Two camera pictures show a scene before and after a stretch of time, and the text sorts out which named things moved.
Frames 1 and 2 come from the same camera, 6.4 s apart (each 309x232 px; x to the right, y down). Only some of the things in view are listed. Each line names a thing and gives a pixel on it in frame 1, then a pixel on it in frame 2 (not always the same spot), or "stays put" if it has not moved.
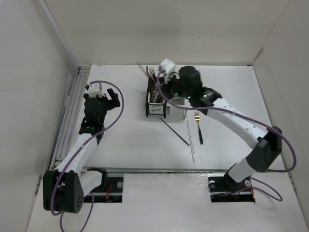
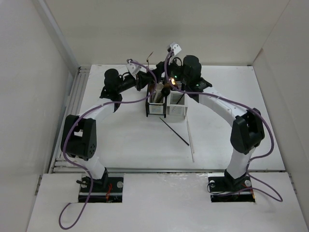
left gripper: x=111 y=104 -> x=142 y=79
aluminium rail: x=164 y=170 stays put
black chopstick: x=187 y=143 stays put
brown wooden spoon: x=151 y=88 stays put
